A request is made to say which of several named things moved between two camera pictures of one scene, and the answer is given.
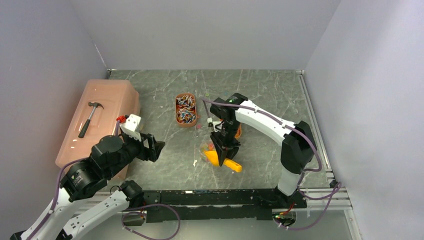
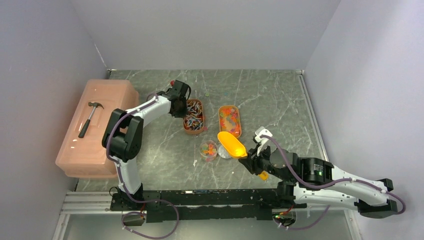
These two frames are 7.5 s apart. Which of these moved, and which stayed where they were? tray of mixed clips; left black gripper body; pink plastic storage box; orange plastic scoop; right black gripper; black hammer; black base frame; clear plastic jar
Moved: left black gripper body; orange plastic scoop; right black gripper; tray of mixed clips
Stayed: black hammer; clear plastic jar; black base frame; pink plastic storage box
